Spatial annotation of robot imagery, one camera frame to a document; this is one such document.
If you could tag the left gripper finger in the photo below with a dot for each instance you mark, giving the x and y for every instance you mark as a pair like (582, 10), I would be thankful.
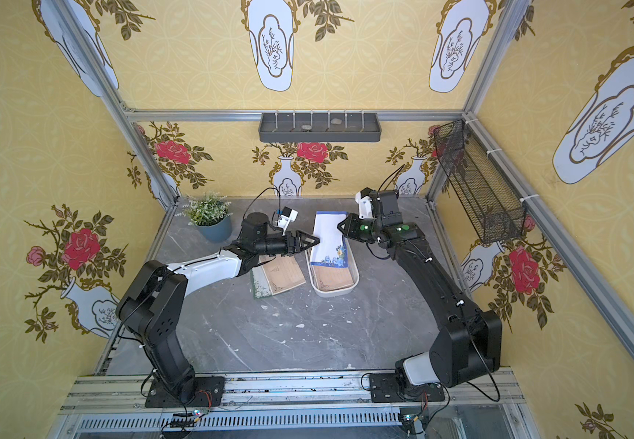
(304, 246)
(306, 238)

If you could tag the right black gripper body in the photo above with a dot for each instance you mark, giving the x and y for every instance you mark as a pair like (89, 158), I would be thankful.
(363, 227)

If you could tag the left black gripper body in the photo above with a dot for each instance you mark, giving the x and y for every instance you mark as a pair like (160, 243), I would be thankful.
(293, 241)

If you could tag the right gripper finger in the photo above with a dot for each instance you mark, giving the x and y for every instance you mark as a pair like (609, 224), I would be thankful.
(348, 222)
(346, 232)

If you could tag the blue floral stationery paper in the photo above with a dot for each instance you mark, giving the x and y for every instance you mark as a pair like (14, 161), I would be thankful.
(331, 251)

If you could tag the brown lined stationery paper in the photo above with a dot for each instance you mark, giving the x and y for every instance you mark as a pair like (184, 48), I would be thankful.
(331, 279)

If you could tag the white oval storage box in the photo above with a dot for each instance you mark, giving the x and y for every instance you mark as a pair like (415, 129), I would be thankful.
(351, 265)

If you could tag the green bordered stationery paper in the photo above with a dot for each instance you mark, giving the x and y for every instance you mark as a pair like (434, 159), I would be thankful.
(260, 286)

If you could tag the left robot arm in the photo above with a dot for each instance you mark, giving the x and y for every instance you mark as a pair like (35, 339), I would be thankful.
(151, 308)

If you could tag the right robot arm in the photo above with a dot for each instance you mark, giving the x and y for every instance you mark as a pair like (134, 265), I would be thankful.
(469, 340)

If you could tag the potted green plant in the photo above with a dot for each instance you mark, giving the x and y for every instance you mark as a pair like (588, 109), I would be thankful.
(210, 215)

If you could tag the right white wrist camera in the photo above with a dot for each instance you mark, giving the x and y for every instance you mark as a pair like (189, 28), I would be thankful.
(364, 202)

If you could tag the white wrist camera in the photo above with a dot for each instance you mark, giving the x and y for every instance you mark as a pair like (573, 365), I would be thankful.
(364, 202)
(286, 216)

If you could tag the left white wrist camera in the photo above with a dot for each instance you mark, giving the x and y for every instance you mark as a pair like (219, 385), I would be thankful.
(286, 216)

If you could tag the grey wall shelf tray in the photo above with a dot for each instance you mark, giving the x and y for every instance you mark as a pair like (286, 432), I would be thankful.
(320, 126)

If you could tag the black wire mesh basket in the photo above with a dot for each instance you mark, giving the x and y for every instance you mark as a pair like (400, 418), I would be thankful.
(490, 203)

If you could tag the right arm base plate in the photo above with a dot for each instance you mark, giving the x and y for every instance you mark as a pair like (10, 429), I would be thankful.
(392, 387)

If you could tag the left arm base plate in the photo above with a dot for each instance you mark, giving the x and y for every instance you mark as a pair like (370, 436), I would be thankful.
(204, 391)

